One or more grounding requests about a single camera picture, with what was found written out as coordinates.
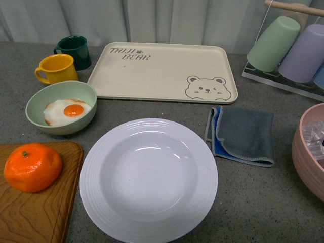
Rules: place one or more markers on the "white ridged plate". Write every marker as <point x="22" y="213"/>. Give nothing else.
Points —
<point x="148" y="180"/>

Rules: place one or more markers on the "green tumbler cup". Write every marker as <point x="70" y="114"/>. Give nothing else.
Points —
<point x="273" y="44"/>

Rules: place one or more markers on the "beige bear tray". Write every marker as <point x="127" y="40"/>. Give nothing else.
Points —
<point x="164" y="72"/>

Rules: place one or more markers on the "wooden cutting board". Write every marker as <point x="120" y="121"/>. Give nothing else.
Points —
<point x="43" y="216"/>

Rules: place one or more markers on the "yellow mug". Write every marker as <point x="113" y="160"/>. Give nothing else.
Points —
<point x="56" y="68"/>

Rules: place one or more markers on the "blue tumbler cup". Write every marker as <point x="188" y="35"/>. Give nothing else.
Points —
<point x="319" y="77"/>

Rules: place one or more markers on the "beige tumbler cup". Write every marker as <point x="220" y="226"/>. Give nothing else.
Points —
<point x="301" y="18"/>

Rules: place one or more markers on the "pink bowl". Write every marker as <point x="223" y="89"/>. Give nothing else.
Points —
<point x="307" y="167"/>

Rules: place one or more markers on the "clear ice cubes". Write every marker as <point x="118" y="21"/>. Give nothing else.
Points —
<point x="313" y="137"/>

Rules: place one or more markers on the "purple tumbler cup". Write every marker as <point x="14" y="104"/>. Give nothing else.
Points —
<point x="305" y="56"/>

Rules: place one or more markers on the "grey curtain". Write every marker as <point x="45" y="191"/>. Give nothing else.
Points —
<point x="232" y="25"/>

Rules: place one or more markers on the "light green bowl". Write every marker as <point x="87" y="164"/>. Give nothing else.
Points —
<point x="74" y="90"/>

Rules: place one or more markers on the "dark green mug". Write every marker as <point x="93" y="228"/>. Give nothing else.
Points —
<point x="75" y="46"/>

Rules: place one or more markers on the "fake fried egg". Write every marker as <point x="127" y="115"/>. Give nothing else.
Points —
<point x="65" y="111"/>

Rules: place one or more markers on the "grey blue folded cloth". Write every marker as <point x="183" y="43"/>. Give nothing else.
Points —
<point x="241" y="135"/>

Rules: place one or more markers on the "orange mandarin fruit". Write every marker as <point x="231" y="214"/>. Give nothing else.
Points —
<point x="32" y="167"/>

